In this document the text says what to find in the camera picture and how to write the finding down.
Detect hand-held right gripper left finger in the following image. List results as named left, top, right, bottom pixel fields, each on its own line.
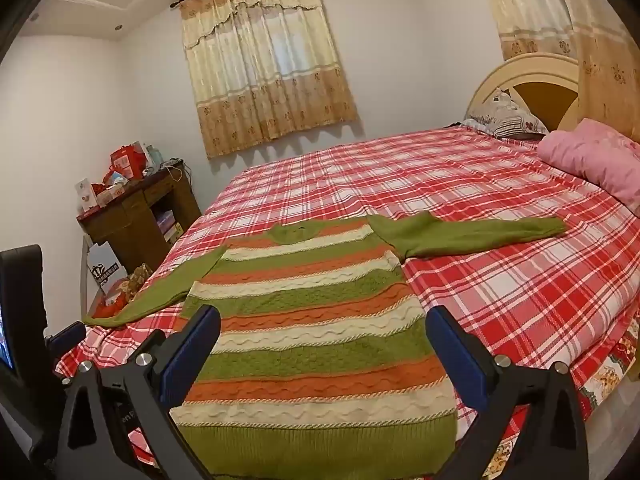
left=52, top=305, right=221, bottom=480

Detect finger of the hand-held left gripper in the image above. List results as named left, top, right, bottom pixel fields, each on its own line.
left=47, top=322, right=87, bottom=361

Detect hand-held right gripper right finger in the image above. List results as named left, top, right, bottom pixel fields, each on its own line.
left=426, top=305, right=591, bottom=480

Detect green orange cream striped sweater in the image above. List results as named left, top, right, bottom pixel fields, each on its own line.
left=82, top=211, right=568, bottom=480

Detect red bags on floor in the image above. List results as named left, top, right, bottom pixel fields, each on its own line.
left=92, top=280, right=136, bottom=321

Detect white printed paper bag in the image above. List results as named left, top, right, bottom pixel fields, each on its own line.
left=86, top=242, right=126, bottom=288

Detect brown patterned gift bag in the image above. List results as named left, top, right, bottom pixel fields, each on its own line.
left=122, top=264, right=153, bottom=293

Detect red white plaid bed sheet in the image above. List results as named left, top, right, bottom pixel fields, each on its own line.
left=52, top=125, right=640, bottom=480

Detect white card box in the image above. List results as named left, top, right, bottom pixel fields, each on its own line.
left=75, top=177, right=99, bottom=216

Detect stack of books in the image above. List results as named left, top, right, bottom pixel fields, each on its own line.
left=156, top=210, right=183, bottom=246

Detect brown wooden desk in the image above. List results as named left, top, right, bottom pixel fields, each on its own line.
left=76, top=162, right=202, bottom=273

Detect floral bed skirt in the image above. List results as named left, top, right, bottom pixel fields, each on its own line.
left=582, top=320, right=640, bottom=413

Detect pile of red gift boxes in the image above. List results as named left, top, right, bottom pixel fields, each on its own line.
left=100, top=142, right=166, bottom=196

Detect pink quilt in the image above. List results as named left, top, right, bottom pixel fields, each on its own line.
left=537, top=119, right=640, bottom=206

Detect patterned grey pillow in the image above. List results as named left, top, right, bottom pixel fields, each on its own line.
left=462, top=87, right=548, bottom=138

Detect beige floral window curtain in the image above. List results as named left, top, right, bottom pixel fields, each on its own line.
left=179, top=0, right=358, bottom=160

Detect cream arched headboard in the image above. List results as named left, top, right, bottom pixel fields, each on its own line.
left=465, top=54, right=583, bottom=133

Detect long beige floral curtain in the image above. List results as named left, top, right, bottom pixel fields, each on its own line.
left=470, top=0, right=640, bottom=133

